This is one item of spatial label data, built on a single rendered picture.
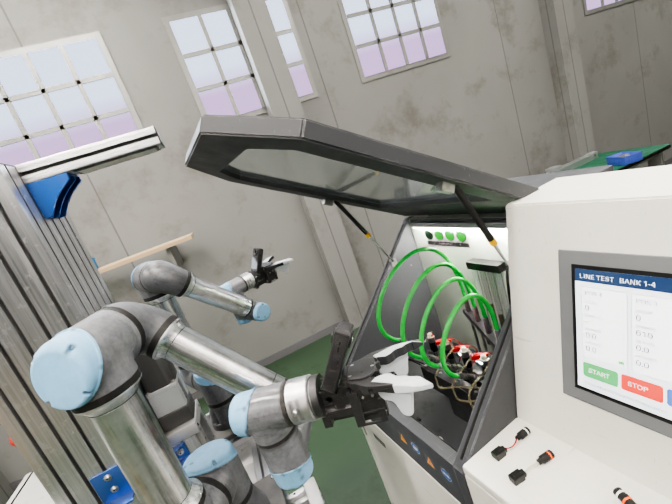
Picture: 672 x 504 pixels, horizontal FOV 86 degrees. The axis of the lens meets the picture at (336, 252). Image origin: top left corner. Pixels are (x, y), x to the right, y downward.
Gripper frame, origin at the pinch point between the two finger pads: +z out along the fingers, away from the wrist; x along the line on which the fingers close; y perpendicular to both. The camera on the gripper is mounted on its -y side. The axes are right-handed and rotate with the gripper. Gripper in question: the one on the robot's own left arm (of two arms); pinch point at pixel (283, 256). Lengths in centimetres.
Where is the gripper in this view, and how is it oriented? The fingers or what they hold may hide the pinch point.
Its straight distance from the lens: 174.4
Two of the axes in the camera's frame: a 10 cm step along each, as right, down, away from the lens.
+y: 2.3, 9.1, 3.3
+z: 6.6, -4.0, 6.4
